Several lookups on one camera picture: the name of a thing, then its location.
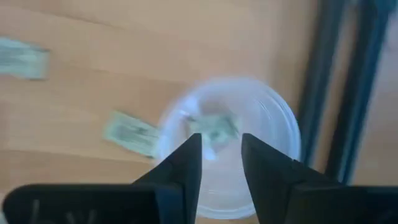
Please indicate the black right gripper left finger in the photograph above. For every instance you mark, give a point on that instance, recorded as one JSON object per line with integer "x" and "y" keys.
{"x": 180, "y": 174}

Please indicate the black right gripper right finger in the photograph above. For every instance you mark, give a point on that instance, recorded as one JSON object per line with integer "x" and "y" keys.
{"x": 273, "y": 186}

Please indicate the small green white sachet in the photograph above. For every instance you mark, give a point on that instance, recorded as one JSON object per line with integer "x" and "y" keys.
{"x": 21, "y": 59}
{"x": 217, "y": 127}
{"x": 130, "y": 133}

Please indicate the clear round plastic container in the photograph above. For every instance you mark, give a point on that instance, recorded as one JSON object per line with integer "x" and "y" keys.
{"x": 267, "y": 118}

